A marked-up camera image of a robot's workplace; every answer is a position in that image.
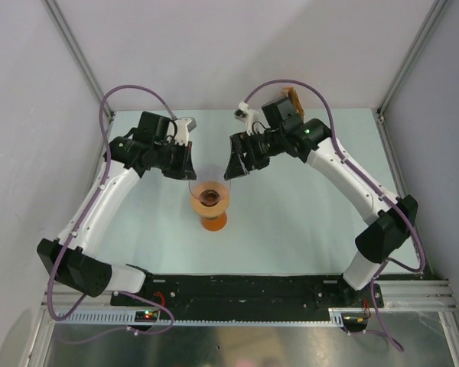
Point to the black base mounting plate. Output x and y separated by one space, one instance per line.
256 297

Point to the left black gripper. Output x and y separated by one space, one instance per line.
184 170

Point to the aluminium front rail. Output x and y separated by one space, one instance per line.
408 296

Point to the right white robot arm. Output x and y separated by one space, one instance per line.
388 217

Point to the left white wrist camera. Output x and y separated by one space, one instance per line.
179 130

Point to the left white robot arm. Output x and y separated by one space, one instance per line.
72 258

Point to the left aluminium frame post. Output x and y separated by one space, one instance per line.
60 22

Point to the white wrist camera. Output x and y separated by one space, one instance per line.
247 115
179 130

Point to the grey slotted cable duct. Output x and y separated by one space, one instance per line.
148 318

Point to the glass flask with orange liquid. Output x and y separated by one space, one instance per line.
214 224

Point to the orange coffee filter package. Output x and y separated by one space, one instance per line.
291 93

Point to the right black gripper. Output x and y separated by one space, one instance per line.
241 143

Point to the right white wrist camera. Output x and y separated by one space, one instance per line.
247 115

